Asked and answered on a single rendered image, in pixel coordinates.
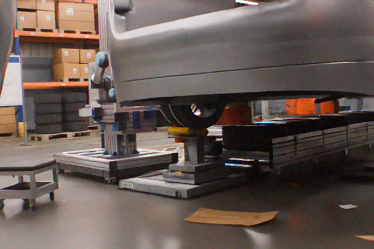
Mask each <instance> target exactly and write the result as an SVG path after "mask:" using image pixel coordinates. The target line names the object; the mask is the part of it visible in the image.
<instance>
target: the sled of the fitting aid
mask: <svg viewBox="0 0 374 249"><path fill-rule="evenodd" d="M230 175H231V167H226V166H225V165H223V166H222V167H217V168H212V169H208V170H203V171H197V172H191V171H177V170H168V171H163V172H162V177H163V180H165V181H174V182H180V183H186V184H199V183H201V182H204V181H208V180H212V179H216V178H222V177H227V176H230Z"/></svg>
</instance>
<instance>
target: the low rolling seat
mask: <svg viewBox="0 0 374 249"><path fill-rule="evenodd" d="M52 169H53V181H36V175H37V174H39V173H41V172H45V171H48V170H52ZM0 175H12V176H13V178H14V176H15V175H17V176H18V180H19V182H17V183H14V184H11V185H8V186H5V187H2V188H0V210H2V209H3V208H4V206H5V204H4V200H5V199H22V200H25V201H27V200H29V199H30V207H31V211H35V207H36V198H39V197H41V196H43V195H46V194H48V193H49V195H50V200H54V197H55V195H54V190H56V189H58V171H57V163H56V160H55V159H50V160H17V161H13V162H9V163H6V164H1V165H0ZM24 175H27V176H30V181H23V176H24Z"/></svg>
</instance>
